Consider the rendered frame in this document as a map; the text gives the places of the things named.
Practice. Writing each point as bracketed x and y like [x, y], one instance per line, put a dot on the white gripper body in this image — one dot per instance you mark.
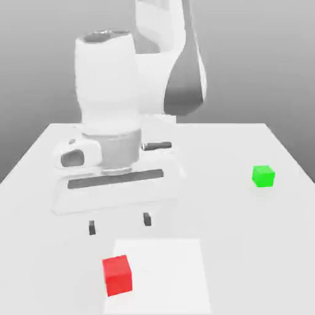
[110, 196]

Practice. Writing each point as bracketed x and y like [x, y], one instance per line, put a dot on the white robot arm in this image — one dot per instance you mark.
[105, 81]

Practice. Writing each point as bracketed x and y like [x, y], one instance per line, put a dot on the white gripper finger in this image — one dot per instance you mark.
[147, 219]
[92, 227]

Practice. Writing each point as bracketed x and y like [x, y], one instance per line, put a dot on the small green cube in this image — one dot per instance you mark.
[263, 176]

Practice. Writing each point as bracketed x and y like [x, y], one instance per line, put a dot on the small red cube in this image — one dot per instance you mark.
[117, 275]

